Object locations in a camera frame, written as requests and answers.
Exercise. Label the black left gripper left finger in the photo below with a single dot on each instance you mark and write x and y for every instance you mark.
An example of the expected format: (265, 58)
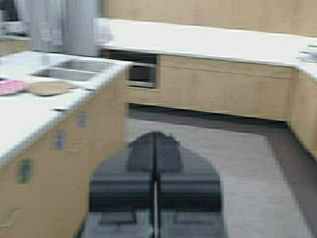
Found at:
(121, 193)

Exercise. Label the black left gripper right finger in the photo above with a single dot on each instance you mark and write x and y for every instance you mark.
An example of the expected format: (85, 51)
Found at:
(189, 192)

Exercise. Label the island stainless steel sink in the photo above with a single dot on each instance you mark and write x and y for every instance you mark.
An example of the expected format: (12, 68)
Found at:
(74, 70)

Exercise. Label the pink polka dot plate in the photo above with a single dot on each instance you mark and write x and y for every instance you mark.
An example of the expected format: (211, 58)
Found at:
(9, 87)

